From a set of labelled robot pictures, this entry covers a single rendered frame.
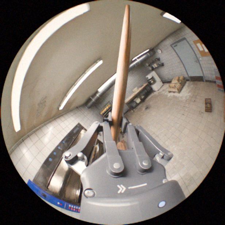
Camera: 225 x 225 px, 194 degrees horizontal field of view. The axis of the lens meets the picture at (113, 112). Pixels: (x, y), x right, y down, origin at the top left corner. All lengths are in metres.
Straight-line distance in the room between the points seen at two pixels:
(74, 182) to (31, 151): 0.81
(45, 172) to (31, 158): 0.27
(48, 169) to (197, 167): 2.70
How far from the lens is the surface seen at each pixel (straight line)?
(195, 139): 2.26
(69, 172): 1.37
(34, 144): 1.36
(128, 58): 0.19
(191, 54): 4.09
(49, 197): 1.28
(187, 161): 2.06
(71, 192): 1.36
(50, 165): 1.31
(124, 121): 0.15
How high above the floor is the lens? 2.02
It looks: 13 degrees down
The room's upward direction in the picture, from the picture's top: 44 degrees counter-clockwise
